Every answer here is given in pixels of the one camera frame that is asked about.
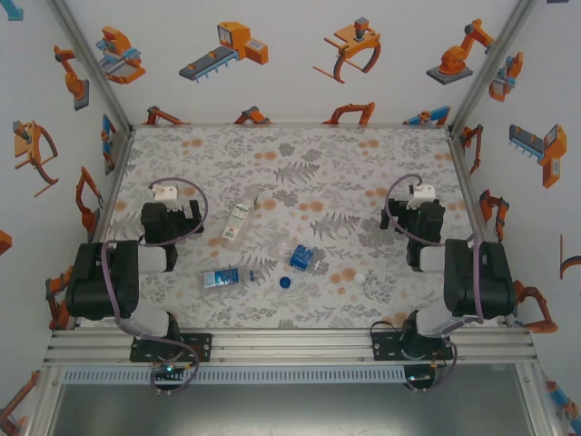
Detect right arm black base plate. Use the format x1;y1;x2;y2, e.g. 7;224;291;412
370;331;458;362

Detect wide aluminium frame rail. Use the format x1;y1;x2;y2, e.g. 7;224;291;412
43;327;539;368

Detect floral patterned table cover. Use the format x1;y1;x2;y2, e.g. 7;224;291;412
79;125;505;331

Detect clear bottle green label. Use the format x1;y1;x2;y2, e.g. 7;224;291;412
220;190;263;252

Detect thin aluminium rail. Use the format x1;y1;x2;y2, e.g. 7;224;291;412
130;120;451;131

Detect square clear bottle blue label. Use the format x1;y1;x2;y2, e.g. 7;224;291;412
198;266;263;292

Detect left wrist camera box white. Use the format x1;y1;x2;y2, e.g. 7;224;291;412
152;183;179;202

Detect aluminium frame leg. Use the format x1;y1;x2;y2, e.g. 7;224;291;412
515;362;566;436
25;366;64;436

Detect grey metal sheet panel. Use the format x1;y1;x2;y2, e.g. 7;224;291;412
47;383;535;436

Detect small round bottle blue label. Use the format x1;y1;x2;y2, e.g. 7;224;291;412
274;238;329;275

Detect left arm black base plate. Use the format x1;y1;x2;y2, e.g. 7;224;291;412
130;332;213;363

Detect slotted grey cable duct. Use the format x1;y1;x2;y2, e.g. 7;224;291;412
61;366;406;385

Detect aluminium frame post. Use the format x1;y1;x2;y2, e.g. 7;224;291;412
44;0;137;135
447;0;539;135

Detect aluminium side rail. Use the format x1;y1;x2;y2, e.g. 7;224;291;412
67;126;137;331
447;126;518;331

